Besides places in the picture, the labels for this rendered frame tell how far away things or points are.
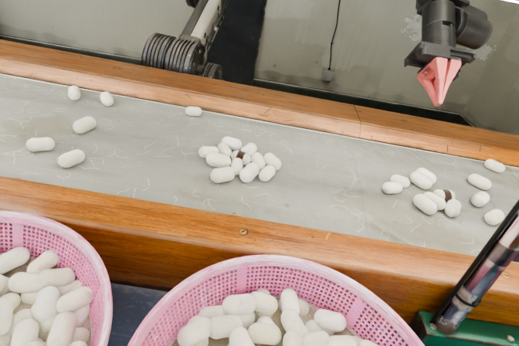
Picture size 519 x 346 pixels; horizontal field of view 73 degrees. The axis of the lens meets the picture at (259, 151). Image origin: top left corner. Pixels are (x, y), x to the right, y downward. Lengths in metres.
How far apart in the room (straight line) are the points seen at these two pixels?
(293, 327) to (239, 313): 0.05
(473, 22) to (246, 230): 0.59
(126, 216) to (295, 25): 2.27
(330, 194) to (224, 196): 0.16
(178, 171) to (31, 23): 2.57
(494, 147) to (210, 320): 0.68
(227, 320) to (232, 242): 0.08
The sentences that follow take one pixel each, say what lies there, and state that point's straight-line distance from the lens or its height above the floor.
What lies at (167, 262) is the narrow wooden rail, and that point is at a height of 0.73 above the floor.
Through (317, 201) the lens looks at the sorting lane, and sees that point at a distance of 0.53.
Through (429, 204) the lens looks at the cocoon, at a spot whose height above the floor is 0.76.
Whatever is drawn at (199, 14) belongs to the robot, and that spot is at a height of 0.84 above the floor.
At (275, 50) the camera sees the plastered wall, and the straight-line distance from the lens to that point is 2.61.
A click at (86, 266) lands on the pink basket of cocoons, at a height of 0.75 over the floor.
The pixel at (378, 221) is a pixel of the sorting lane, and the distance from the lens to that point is 0.54.
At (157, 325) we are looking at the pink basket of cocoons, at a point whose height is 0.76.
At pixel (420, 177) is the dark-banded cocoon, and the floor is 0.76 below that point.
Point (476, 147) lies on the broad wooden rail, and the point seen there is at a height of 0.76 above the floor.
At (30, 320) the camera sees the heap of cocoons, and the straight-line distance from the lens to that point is 0.39.
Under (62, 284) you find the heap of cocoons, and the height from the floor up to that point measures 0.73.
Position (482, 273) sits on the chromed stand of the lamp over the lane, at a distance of 0.43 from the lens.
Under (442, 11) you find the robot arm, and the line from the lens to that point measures 0.77.
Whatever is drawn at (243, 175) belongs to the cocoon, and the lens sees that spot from 0.51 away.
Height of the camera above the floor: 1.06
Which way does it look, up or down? 32 degrees down
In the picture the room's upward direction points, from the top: 12 degrees clockwise
